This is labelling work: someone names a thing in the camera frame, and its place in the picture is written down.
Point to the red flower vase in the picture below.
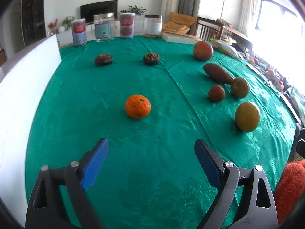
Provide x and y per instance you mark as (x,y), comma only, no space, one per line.
(52,26)

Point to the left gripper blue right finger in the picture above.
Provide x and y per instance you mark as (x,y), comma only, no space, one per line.
(256,208)

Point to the white cardboard box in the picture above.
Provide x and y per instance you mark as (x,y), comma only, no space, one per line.
(26,76)

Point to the orange fluffy sleeve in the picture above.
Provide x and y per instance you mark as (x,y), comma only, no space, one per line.
(289,189)

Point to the green potted plant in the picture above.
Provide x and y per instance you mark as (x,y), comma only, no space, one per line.
(140,11)

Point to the leafy plant white vase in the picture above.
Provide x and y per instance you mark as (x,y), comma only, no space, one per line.
(66,24)

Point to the black glass cabinet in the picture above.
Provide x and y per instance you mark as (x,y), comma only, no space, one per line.
(33,24)

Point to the green satin tablecloth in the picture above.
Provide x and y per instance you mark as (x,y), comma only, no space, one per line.
(151,177)

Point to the red label can left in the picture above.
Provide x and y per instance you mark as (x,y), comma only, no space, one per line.
(79,32)

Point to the black television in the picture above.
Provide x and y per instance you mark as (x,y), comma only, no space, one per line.
(88,11)

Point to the red label can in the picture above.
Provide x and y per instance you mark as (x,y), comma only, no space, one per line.
(127,25)
(79,32)

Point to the glass fruit bowl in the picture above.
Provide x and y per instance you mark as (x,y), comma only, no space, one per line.
(268,71)

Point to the white sheer curtain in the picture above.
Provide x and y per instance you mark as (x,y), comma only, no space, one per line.
(249,16)

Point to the yellow grapefruit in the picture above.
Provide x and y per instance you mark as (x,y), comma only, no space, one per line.
(247,116)

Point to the red apple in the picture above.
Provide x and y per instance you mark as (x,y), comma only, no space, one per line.
(203,51)

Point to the green brown round fruit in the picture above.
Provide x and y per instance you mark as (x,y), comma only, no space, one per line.
(240,87)

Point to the white snack bag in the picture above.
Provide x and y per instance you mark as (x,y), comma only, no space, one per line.
(225,48)

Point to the orange lounge chair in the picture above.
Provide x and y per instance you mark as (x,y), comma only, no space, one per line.
(178,23)

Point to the orange tangerine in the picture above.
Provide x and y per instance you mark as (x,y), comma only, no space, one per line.
(137,106)

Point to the small dark red fruit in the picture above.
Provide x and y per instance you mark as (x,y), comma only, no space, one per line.
(216,93)

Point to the white book orange cover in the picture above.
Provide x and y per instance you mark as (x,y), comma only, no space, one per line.
(176,38)

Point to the glass jar blue label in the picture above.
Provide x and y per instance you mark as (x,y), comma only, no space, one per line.
(104,27)

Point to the red label can right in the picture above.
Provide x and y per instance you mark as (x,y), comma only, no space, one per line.
(127,25)

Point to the white jar black lid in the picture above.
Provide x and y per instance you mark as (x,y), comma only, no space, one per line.
(152,26)

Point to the reddish brown mango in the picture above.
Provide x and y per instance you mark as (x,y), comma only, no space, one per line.
(217,73)

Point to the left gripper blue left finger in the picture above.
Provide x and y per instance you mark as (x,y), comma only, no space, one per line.
(46,208)

